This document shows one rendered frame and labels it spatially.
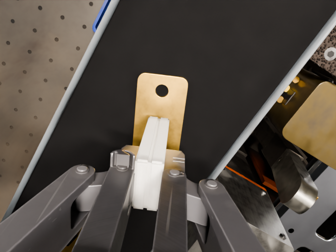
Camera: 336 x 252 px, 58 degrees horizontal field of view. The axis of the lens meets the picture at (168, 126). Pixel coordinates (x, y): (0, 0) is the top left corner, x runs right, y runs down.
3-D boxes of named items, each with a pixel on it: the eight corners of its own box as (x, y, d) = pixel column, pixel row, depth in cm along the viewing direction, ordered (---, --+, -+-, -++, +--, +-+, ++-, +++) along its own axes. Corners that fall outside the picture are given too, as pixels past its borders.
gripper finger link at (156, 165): (149, 161, 15) (164, 163, 15) (159, 116, 22) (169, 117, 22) (144, 210, 16) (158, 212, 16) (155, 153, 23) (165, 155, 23)
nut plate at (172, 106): (175, 174, 26) (175, 182, 25) (131, 169, 26) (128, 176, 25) (188, 77, 23) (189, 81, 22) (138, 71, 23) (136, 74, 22)
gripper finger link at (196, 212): (159, 194, 14) (223, 202, 14) (165, 148, 19) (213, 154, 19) (156, 220, 15) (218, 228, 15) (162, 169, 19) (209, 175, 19)
